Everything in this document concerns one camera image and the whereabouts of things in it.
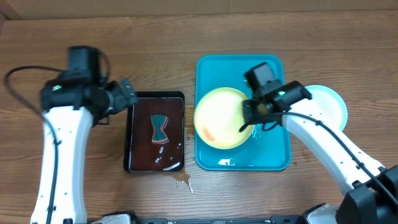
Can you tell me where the yellow-green plate top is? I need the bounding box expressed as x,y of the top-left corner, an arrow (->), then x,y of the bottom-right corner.
194,87 -> 254,149

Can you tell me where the light blue plate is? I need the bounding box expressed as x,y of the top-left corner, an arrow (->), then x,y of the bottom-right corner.
305,85 -> 348,131

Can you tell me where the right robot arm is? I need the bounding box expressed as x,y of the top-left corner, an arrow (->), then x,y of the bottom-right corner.
239,62 -> 397,224

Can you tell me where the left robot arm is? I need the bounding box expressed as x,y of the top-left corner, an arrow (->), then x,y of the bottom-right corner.
30,46 -> 138,223

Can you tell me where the teal plastic serving tray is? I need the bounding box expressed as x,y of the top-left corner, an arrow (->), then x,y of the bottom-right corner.
195,55 -> 292,171

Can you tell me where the black rectangular water tray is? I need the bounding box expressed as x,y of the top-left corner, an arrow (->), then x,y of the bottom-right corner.
123,91 -> 185,173

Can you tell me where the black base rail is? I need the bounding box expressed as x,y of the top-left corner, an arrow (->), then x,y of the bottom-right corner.
89,211 -> 307,224

